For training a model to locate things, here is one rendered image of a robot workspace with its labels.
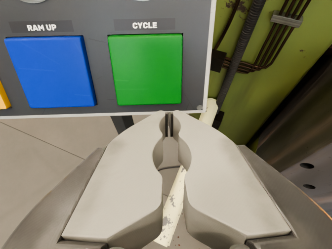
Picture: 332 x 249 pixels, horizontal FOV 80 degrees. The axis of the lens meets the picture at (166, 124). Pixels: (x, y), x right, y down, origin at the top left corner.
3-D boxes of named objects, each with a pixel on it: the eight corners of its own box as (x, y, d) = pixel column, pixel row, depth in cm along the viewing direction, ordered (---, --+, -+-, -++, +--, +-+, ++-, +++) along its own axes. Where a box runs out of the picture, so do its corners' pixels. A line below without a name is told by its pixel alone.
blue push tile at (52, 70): (95, 106, 23) (80, 37, 19) (28, 108, 23) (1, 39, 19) (99, 100, 25) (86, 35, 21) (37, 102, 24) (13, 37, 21)
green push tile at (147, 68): (181, 104, 23) (182, 34, 20) (117, 106, 23) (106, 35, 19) (180, 98, 25) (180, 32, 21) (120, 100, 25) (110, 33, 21)
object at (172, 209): (170, 248, 49) (170, 249, 44) (150, 238, 50) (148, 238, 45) (218, 110, 69) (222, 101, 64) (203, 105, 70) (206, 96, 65)
